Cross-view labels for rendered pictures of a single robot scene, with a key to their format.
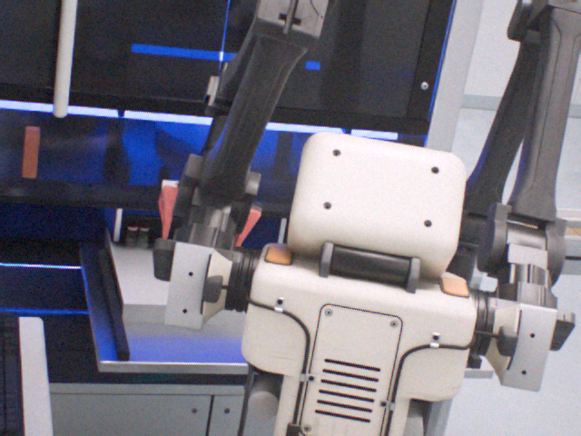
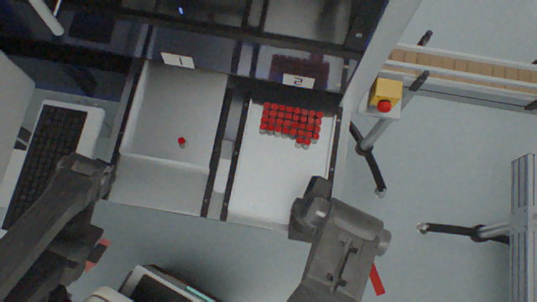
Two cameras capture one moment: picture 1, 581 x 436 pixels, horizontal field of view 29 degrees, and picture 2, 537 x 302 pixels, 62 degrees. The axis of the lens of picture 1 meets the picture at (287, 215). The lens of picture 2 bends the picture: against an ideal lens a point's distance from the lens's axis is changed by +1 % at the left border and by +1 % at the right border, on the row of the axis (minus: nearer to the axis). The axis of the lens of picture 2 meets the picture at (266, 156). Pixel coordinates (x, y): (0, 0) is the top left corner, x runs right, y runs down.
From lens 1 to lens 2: 1.64 m
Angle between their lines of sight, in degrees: 54
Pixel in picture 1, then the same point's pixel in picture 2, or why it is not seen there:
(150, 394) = not seen: hidden behind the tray
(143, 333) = (129, 169)
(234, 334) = (185, 177)
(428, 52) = (364, 16)
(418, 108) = (352, 45)
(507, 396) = (492, 37)
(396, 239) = not seen: outside the picture
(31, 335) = (90, 129)
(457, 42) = (393, 14)
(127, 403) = not seen: hidden behind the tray
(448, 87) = (381, 39)
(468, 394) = (467, 32)
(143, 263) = (164, 85)
